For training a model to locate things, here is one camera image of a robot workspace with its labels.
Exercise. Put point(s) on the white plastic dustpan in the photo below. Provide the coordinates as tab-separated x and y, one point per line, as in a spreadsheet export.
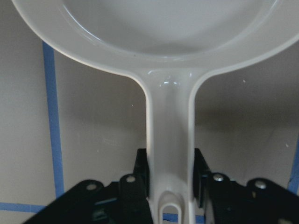
169	47

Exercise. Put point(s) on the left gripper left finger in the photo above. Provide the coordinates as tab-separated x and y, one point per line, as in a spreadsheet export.
141	168

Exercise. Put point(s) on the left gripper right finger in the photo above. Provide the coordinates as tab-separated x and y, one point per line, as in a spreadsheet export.
201	171

